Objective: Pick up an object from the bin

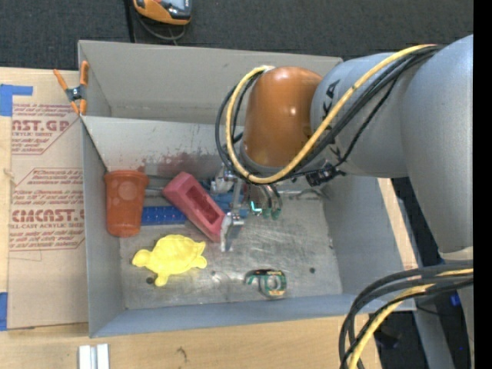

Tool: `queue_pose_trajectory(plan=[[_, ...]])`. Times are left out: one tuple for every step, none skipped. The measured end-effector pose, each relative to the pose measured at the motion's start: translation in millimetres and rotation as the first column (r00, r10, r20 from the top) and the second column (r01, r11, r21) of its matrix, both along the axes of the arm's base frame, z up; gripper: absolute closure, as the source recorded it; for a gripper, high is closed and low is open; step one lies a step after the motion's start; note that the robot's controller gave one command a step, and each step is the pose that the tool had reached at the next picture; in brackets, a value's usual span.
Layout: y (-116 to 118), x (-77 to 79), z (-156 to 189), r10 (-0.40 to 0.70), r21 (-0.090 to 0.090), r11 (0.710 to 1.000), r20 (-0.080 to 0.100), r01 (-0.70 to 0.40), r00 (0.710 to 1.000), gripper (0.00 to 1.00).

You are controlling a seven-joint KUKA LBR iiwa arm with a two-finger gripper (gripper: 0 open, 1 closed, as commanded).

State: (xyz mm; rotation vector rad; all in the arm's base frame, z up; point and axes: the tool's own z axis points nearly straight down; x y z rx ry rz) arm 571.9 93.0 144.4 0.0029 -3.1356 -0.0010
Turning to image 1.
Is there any pink hollow rectangular block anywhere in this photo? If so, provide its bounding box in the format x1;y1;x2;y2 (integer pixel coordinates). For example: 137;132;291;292
161;171;227;244

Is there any green and black tape roll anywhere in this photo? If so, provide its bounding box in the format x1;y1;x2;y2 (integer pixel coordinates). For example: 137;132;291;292
244;268;288;301

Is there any black cylinder on white bracket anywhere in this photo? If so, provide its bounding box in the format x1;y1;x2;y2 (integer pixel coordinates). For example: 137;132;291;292
286;162;347;201

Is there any orange plastic cup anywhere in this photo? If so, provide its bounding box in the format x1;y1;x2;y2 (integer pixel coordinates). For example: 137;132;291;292
103;169;150;238

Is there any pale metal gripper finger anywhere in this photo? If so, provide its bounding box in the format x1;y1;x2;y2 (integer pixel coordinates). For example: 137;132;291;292
213;168;234;192
220;212;246;253

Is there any yellow toy turtle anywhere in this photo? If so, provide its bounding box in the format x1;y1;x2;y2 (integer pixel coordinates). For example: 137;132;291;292
131;234;208;288

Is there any brown cardboard board red print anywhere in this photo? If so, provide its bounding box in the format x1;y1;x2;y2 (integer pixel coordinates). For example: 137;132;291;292
0;66;90;331

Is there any grey metal bin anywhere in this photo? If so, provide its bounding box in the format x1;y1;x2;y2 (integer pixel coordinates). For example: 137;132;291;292
78;39;419;339

